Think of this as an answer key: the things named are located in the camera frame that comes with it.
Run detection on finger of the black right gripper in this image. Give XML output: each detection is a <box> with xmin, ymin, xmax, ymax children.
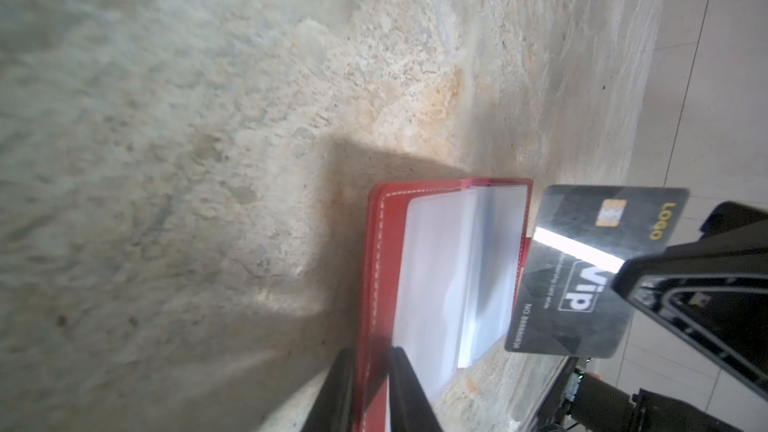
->
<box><xmin>612</xmin><ymin>201</ymin><xmax>767</xmax><ymax>398</ymax></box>

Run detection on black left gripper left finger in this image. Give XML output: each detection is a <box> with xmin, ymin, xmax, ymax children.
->
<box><xmin>301</xmin><ymin>348</ymin><xmax>356</xmax><ymax>432</ymax></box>

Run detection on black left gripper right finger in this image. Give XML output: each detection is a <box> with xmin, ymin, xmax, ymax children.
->
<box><xmin>388</xmin><ymin>347</ymin><xmax>443</xmax><ymax>432</ymax></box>

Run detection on black vip credit card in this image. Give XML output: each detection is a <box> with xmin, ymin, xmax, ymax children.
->
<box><xmin>505</xmin><ymin>185</ymin><xmax>690</xmax><ymax>358</ymax></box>

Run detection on red leather card holder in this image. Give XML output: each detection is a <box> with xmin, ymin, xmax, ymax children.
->
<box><xmin>353</xmin><ymin>178</ymin><xmax>533</xmax><ymax>431</ymax></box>

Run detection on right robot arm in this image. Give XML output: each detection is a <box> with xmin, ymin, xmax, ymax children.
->
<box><xmin>530</xmin><ymin>201</ymin><xmax>767</xmax><ymax>431</ymax></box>

